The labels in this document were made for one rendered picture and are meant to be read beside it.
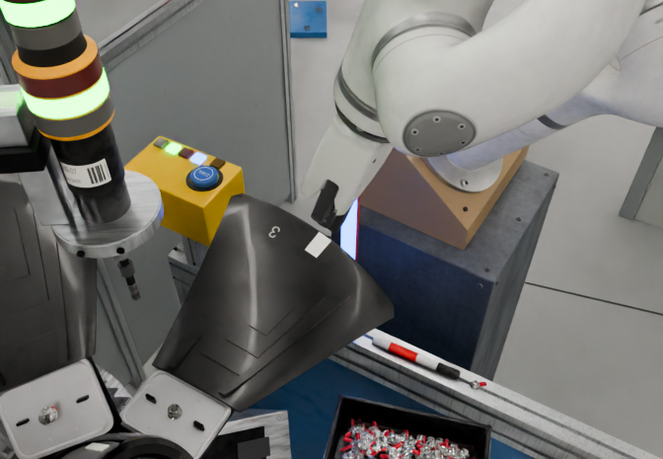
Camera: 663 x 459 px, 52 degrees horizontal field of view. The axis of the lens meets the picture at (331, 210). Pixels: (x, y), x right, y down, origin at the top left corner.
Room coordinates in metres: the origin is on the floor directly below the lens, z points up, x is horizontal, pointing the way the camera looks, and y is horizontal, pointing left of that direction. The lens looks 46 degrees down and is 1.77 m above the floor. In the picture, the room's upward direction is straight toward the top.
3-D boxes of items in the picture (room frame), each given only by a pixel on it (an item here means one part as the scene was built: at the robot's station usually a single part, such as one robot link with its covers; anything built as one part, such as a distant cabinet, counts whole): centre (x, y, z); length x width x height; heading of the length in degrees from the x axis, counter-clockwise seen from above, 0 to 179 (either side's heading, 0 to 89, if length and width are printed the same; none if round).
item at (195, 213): (0.77, 0.23, 1.02); 0.16 x 0.10 x 0.11; 61
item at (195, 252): (0.77, 0.23, 0.92); 0.03 x 0.03 x 0.12; 61
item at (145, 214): (0.31, 0.15, 1.49); 0.09 x 0.07 x 0.10; 96
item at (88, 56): (0.31, 0.14, 1.55); 0.04 x 0.04 x 0.05
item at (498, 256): (0.87, -0.21, 0.46); 0.30 x 0.30 x 0.93; 57
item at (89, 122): (0.31, 0.14, 1.54); 0.04 x 0.04 x 0.01
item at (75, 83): (0.31, 0.14, 1.56); 0.04 x 0.04 x 0.01
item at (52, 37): (0.31, 0.14, 1.59); 0.03 x 0.03 x 0.01
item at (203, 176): (0.75, 0.19, 1.08); 0.04 x 0.04 x 0.02
